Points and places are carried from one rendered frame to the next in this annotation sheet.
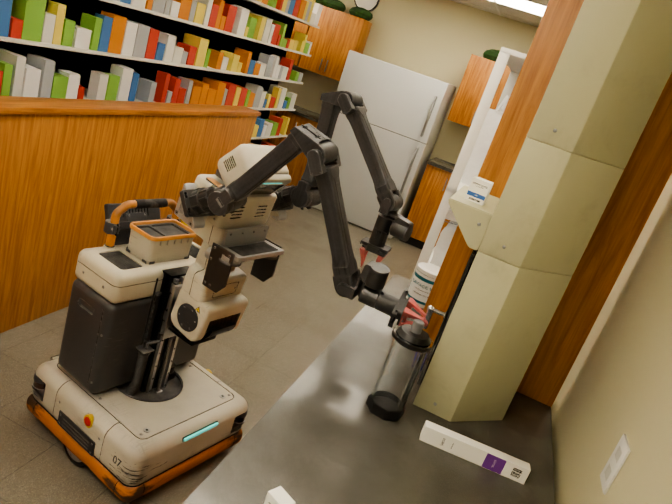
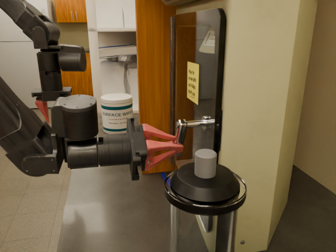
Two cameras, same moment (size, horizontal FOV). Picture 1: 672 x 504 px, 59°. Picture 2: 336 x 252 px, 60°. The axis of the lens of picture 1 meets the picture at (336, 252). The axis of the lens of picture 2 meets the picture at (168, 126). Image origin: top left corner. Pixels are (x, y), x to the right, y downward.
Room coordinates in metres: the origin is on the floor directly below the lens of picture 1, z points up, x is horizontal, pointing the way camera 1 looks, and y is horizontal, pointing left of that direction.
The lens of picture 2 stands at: (1.08, -0.06, 1.36)
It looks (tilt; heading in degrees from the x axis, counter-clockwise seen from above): 19 degrees down; 334
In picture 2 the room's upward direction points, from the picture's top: straight up
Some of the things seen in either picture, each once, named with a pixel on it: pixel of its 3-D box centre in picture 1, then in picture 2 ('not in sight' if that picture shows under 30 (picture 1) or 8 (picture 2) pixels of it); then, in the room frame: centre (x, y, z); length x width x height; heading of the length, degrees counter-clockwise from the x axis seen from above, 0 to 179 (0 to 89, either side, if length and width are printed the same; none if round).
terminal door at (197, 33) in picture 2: (451, 307); (190, 112); (1.60, -0.37, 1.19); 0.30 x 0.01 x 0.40; 166
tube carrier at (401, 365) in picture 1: (399, 371); (201, 247); (1.37, -0.25, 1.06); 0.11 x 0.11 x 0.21
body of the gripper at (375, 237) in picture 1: (378, 238); (51, 83); (1.97, -0.12, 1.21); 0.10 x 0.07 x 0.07; 77
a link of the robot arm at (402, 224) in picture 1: (397, 218); (62, 49); (1.95, -0.16, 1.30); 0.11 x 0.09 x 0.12; 63
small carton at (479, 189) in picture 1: (479, 190); not in sight; (1.56, -0.30, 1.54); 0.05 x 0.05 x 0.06; 72
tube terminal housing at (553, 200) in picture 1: (514, 284); (252, 46); (1.57, -0.50, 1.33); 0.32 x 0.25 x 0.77; 167
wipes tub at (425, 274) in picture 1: (427, 285); (117, 113); (2.25, -0.39, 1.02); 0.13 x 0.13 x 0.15
